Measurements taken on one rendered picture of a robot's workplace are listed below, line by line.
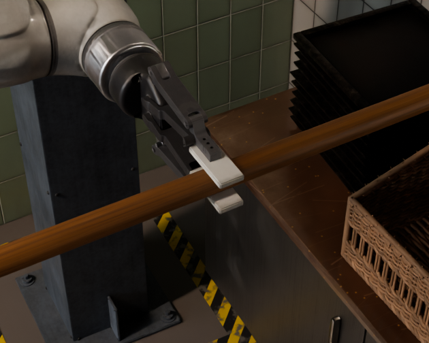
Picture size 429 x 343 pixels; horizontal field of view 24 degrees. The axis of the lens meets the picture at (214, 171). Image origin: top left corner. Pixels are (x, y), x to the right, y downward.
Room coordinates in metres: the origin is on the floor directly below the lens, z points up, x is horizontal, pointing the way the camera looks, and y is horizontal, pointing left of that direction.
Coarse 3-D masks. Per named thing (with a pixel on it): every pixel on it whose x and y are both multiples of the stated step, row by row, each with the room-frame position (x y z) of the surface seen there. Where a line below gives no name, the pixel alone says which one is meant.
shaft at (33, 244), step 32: (416, 96) 0.91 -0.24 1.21; (320, 128) 0.85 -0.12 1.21; (352, 128) 0.86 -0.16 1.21; (256, 160) 0.80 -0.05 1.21; (288, 160) 0.81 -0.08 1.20; (160, 192) 0.75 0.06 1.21; (192, 192) 0.76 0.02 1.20; (64, 224) 0.70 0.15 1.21; (96, 224) 0.71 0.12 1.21; (128, 224) 0.72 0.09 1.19; (0, 256) 0.66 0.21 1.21; (32, 256) 0.67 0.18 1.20
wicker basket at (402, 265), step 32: (416, 160) 1.30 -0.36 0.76; (352, 192) 1.24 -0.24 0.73; (384, 192) 1.27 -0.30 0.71; (416, 192) 1.30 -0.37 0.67; (352, 224) 1.21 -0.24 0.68; (384, 224) 1.27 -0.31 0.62; (416, 224) 1.30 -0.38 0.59; (352, 256) 1.20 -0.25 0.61; (384, 256) 1.14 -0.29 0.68; (416, 256) 1.22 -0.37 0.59; (384, 288) 1.13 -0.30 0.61; (416, 288) 1.06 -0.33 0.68; (416, 320) 1.05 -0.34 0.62
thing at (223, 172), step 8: (192, 152) 0.81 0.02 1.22; (200, 152) 0.80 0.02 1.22; (224, 152) 0.81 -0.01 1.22; (200, 160) 0.79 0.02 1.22; (216, 160) 0.79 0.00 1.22; (224, 160) 0.79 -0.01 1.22; (208, 168) 0.78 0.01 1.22; (216, 168) 0.78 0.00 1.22; (224, 168) 0.78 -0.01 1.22; (232, 168) 0.78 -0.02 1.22; (216, 176) 0.77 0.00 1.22; (224, 176) 0.77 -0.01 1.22; (232, 176) 0.77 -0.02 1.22; (240, 176) 0.77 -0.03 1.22; (224, 184) 0.76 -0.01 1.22
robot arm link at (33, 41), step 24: (0, 0) 0.99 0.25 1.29; (24, 0) 1.02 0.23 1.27; (0, 24) 0.97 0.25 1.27; (24, 24) 0.99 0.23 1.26; (0, 48) 0.96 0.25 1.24; (24, 48) 0.97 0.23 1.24; (48, 48) 0.99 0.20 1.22; (0, 72) 0.95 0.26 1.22; (24, 72) 0.97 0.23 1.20; (48, 72) 0.99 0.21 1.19
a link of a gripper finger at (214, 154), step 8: (192, 120) 0.82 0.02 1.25; (200, 120) 0.83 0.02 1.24; (192, 128) 0.82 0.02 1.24; (200, 128) 0.82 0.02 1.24; (200, 136) 0.82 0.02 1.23; (208, 136) 0.82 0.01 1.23; (200, 144) 0.81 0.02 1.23; (208, 144) 0.80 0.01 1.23; (216, 144) 0.80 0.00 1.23; (208, 152) 0.79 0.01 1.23; (216, 152) 0.79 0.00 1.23; (208, 160) 0.79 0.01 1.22
